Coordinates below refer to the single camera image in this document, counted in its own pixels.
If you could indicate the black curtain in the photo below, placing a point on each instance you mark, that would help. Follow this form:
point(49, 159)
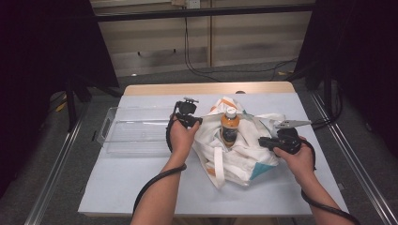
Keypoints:
point(359, 62)
point(37, 62)

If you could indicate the orange drink bottle white cap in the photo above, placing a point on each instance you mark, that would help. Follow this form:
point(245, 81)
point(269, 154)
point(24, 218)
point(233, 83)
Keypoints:
point(230, 123)

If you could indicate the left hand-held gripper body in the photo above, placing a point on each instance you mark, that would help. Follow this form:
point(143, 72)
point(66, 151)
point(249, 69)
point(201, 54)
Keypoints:
point(186, 109)

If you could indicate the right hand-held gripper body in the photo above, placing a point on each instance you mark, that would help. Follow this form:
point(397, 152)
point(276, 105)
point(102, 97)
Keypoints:
point(289, 140)

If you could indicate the clear plastic tray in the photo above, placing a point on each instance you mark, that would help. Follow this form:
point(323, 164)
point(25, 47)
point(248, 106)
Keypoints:
point(137, 134)

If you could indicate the metal floor rail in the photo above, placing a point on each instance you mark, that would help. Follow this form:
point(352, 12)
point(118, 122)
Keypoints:
point(53, 175)
point(359, 175)

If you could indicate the black horizontal bar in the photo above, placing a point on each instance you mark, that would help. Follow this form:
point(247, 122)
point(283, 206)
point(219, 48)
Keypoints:
point(203, 13)

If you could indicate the white canvas tote bag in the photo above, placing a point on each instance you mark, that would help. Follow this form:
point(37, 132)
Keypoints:
point(241, 156)

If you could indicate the person's left hand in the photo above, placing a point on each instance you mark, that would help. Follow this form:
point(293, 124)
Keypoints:
point(181, 140)

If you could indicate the person's right hand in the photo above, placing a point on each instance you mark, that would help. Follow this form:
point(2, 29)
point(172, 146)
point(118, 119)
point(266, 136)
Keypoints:
point(302, 162)

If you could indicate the white wall socket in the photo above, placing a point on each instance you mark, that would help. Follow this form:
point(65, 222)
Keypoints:
point(193, 3)

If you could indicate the light blue table mat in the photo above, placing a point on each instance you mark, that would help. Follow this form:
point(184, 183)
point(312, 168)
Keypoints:
point(125, 187)

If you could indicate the black metal stand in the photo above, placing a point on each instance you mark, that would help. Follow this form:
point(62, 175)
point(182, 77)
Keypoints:
point(73, 103)

